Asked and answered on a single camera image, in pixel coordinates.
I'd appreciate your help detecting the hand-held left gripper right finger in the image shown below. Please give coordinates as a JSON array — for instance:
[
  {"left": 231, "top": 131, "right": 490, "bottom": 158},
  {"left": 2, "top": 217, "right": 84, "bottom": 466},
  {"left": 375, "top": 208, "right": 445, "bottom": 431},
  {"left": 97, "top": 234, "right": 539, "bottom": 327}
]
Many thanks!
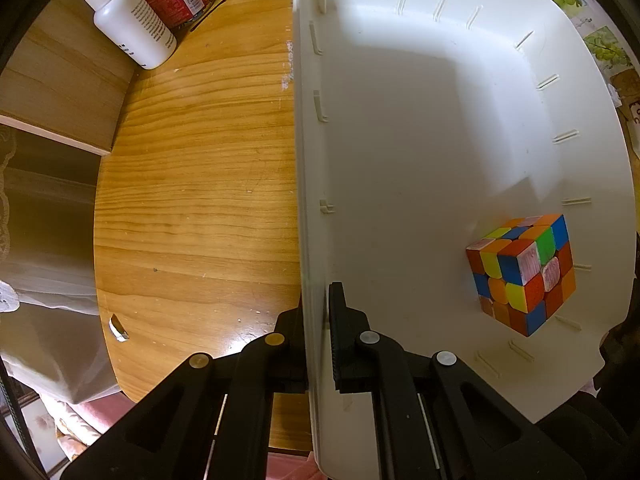
[{"left": 327, "top": 281, "right": 588, "bottom": 480}]

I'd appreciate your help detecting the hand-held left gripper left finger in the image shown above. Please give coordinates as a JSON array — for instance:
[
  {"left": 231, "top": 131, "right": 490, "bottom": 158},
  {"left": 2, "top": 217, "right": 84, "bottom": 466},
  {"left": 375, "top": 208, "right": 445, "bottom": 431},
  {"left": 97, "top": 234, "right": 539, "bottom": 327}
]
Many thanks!
[{"left": 60, "top": 306, "right": 308, "bottom": 480}]

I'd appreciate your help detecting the multicolour puzzle cube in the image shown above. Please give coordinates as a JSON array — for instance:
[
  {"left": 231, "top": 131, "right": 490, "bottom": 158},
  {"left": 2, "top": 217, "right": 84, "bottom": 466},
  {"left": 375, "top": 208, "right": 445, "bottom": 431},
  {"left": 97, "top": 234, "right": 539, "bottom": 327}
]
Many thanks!
[{"left": 465, "top": 213, "right": 577, "bottom": 338}]

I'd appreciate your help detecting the white plastic bin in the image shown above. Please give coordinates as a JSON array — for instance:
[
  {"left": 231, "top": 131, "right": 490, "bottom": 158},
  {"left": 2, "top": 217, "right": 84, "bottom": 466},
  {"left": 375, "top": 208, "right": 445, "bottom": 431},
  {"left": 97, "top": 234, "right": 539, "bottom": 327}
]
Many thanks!
[{"left": 289, "top": 0, "right": 633, "bottom": 478}]

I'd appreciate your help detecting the cream cartoon print cloth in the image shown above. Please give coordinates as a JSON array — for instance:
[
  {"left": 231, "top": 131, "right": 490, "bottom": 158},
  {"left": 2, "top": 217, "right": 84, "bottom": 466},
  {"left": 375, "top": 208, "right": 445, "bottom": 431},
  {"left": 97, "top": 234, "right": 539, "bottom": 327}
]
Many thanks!
[{"left": 52, "top": 400, "right": 103, "bottom": 461}]

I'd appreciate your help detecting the white lace curtain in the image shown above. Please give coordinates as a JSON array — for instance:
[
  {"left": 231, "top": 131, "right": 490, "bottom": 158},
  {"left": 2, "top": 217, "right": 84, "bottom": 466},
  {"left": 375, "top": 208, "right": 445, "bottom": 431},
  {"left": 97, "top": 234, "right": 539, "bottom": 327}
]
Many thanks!
[{"left": 0, "top": 125, "right": 121, "bottom": 406}]

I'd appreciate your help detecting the floral print panel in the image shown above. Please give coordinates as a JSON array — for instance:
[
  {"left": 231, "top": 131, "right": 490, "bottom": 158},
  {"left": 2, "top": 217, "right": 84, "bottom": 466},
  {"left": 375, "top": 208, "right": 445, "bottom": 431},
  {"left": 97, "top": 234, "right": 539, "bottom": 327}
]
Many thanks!
[{"left": 0, "top": 390, "right": 56, "bottom": 466}]

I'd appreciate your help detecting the black hair pin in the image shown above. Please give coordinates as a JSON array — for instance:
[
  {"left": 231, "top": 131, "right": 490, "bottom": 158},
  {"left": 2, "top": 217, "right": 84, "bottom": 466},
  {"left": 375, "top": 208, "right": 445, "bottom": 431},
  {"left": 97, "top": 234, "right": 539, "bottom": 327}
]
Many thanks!
[{"left": 190, "top": 0, "right": 228, "bottom": 32}]

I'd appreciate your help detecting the wooden shelf panel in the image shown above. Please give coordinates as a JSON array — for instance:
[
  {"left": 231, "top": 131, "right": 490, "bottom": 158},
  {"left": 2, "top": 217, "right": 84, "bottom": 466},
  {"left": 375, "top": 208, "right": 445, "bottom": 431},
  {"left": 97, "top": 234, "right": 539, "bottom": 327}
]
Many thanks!
[{"left": 0, "top": 0, "right": 141, "bottom": 156}]

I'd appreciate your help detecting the white plastic bottle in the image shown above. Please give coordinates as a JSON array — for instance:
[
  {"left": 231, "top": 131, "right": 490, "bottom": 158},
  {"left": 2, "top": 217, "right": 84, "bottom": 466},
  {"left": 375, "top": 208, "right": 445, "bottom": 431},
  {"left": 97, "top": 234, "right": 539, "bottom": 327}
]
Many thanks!
[{"left": 77, "top": 0, "right": 178, "bottom": 71}]

